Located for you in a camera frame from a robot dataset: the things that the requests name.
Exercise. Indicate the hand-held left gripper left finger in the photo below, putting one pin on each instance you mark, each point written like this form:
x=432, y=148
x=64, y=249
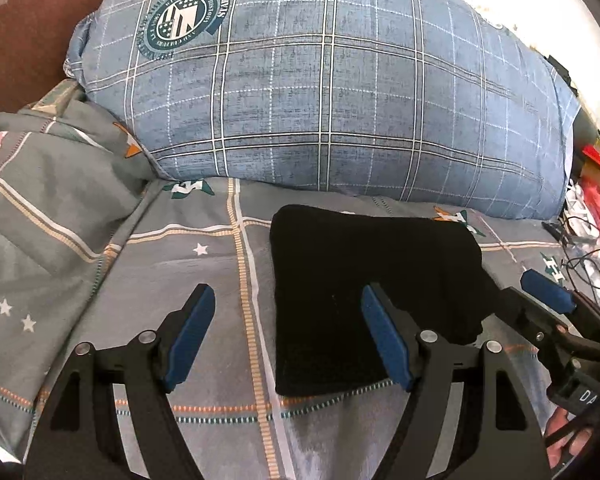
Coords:
x=192, y=340

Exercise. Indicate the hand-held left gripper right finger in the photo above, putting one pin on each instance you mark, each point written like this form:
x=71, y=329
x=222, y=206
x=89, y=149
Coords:
x=385, y=340

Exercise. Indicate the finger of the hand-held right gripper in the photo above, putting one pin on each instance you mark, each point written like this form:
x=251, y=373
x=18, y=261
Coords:
x=547, y=290

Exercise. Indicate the black pants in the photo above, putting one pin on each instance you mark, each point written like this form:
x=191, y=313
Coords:
x=370, y=290

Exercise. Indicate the person's right hand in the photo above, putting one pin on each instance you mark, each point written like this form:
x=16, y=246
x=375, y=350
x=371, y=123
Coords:
x=567, y=435

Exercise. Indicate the grey star print bedsheet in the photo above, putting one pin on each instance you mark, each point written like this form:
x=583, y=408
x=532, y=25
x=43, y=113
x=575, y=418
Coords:
x=230, y=270

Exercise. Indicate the white plastic bags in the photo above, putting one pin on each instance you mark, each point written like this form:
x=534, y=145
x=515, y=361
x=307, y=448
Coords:
x=580, y=205

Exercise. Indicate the grey star print quilt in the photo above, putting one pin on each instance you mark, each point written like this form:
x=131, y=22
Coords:
x=40, y=210

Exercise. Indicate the blue plaid pillow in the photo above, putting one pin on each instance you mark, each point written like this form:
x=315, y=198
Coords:
x=330, y=90

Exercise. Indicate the brown cushion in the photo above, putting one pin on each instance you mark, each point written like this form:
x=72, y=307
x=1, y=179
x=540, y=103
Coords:
x=25, y=45

